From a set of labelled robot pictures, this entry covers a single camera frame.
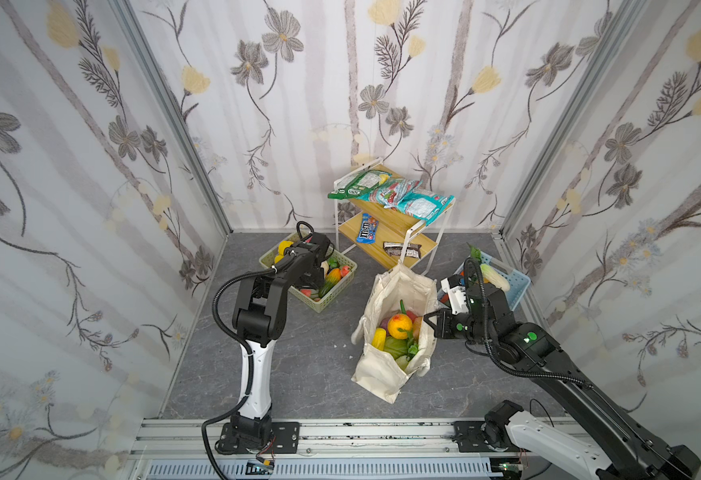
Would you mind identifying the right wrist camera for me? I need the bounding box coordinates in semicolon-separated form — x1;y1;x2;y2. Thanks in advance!
440;275;470;315

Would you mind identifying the teal white snack bag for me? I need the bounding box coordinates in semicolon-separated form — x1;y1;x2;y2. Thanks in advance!
396;189;454;225

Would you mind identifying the orange yellow peach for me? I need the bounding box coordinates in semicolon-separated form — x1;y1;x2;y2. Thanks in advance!
387;313;414;340

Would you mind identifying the yellow mango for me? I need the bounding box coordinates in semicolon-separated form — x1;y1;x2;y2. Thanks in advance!
372;328;388;351

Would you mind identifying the cream canvas grocery bag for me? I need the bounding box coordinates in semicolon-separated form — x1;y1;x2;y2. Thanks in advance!
352;265;438;404

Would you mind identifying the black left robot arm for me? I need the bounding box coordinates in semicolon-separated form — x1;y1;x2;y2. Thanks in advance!
202;221;334;450

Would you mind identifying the yellow wrinkled bell pepper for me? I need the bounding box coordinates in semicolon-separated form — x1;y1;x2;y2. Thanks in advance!
278;240;294;256

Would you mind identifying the white shelf rack with wood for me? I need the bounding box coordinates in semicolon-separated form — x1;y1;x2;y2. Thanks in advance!
331;157;455;274

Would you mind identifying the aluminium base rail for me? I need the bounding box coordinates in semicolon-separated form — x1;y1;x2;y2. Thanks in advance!
124;418;634;480

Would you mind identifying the orange green papaya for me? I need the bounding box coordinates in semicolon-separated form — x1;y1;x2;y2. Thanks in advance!
318;267;342;298

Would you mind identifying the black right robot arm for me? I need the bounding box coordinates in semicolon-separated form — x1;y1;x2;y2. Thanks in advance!
424;258;701;479

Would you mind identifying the green snack bag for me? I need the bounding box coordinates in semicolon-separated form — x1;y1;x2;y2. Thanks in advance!
328;169;391;200

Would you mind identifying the green cabbage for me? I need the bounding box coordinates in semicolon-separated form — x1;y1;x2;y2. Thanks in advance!
384;337;409;360

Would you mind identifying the light blue vegetable basket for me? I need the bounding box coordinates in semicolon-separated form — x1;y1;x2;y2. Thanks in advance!
438;252;531;311

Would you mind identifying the brown chocolate bar wrapper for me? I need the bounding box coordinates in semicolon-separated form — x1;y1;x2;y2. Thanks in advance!
384;242;422;259

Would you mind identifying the orange potato vegetable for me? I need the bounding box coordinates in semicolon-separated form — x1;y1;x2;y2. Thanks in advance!
412;316;423;340

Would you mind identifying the blue candy packet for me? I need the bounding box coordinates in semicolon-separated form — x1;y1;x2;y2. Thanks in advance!
357;213;379;245

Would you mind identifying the green leafy vegetable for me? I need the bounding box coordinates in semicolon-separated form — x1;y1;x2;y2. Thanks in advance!
400;300;419;359

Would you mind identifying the pale green perforated fruit basket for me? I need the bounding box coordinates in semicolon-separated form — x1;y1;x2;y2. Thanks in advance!
258;228;358;313

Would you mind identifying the teal red snack bag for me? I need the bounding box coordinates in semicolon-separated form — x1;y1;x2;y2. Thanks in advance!
368;177;421;208

